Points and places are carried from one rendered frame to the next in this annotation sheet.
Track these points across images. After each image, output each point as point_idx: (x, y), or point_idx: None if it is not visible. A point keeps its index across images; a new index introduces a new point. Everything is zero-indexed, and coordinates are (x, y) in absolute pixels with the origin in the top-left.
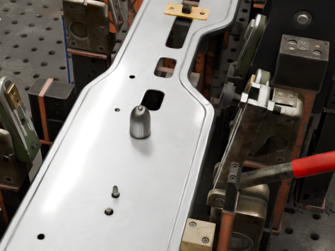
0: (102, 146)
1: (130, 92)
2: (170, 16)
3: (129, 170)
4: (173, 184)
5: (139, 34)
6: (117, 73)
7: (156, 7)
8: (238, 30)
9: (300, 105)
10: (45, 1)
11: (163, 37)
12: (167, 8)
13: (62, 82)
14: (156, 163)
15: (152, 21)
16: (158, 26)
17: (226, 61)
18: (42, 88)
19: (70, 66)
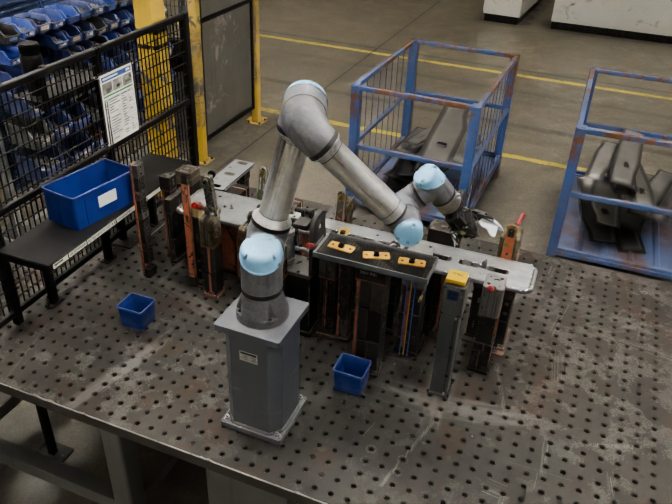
0: (255, 207)
1: None
2: (339, 229)
3: (241, 211)
4: (231, 218)
5: (325, 220)
6: (297, 213)
7: (348, 226)
8: (435, 336)
9: (242, 228)
10: (466, 261)
11: None
12: (346, 228)
13: (297, 204)
14: (242, 216)
15: (336, 224)
16: (331, 225)
17: (397, 324)
18: (295, 200)
19: None
